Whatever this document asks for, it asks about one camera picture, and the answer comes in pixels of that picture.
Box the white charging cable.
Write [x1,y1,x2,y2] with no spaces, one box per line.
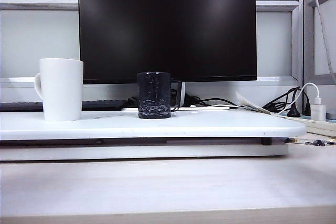
[278,82,322,116]

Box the black round power plug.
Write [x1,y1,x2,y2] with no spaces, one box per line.
[287,98,301,118]

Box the white desk riser base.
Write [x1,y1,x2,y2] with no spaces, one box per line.
[0,140,289,162]

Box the black computer monitor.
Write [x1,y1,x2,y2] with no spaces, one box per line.
[78,0,257,84]

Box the grey side partition frame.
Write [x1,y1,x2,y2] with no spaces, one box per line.
[303,0,336,86]

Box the white desk riser board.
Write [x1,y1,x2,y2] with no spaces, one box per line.
[0,110,307,141]

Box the white ceramic mug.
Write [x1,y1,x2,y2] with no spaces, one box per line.
[34,58,85,122]

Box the black textured cup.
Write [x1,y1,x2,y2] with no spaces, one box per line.
[136,71,182,119]

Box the black power cable bundle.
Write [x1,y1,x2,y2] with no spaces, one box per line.
[261,86,301,114]

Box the stack of paper booklets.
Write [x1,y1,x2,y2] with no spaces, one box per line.
[235,90,272,114]

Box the white power strip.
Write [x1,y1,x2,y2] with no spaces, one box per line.
[278,113,336,137]

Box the white usb charger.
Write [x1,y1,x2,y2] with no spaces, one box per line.
[311,104,327,122]

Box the black slim power plug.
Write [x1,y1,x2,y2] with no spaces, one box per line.
[303,91,312,116]

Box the grey rear partition frame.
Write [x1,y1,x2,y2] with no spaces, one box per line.
[0,0,305,88]

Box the black keyboard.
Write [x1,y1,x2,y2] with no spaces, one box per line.
[0,99,129,111]

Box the black monitor cable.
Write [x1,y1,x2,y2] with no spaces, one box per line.
[185,95,241,106]

